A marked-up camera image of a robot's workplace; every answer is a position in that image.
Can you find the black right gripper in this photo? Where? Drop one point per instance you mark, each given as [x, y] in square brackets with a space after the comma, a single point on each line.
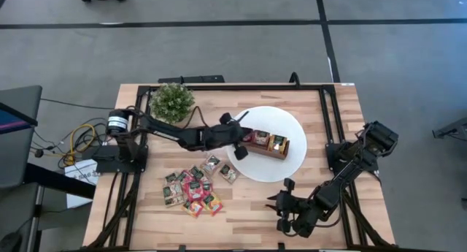
[295, 208]

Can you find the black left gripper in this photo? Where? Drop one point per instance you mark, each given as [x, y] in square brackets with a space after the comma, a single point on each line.
[219, 137]

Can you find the red strawberry tea packet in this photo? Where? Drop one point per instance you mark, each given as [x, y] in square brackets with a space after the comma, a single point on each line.
[207, 185]
[184, 179]
[194, 190]
[249, 137]

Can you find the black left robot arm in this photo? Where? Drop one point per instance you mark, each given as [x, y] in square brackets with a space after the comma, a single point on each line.
[164, 129]

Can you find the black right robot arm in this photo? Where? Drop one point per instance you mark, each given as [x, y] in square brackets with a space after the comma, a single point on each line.
[346, 168]

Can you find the wooden tea organizer box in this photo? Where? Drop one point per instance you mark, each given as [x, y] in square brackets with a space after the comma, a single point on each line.
[266, 151]

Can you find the white round woven placemat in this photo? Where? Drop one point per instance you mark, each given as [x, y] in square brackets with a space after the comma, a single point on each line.
[270, 168]

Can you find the green potted plant black pot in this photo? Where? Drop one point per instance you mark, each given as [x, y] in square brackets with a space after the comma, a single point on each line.
[171, 102]

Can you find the black hook clamp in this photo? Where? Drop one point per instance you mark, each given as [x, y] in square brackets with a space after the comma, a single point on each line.
[295, 78]

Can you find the black table clamp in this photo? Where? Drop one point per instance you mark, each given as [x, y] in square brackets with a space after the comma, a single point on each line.
[181, 247]

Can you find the white printed cardboard box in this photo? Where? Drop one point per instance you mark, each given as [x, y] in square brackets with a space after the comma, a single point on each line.
[82, 171]

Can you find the black furniture leg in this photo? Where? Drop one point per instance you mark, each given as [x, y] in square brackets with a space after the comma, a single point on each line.
[450, 129]

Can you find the black desk beam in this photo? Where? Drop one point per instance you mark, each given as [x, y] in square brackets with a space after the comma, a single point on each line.
[58, 180]

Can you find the black round power plug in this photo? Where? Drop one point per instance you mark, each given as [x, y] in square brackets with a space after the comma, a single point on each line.
[39, 153]

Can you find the black monitor blue screen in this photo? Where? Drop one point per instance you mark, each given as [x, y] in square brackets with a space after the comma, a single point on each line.
[11, 120]

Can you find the black aluminium table frame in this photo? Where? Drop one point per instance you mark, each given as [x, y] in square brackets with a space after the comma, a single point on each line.
[255, 87]

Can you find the black flat bar bracket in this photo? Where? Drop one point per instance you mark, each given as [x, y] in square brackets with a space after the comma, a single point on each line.
[191, 79]

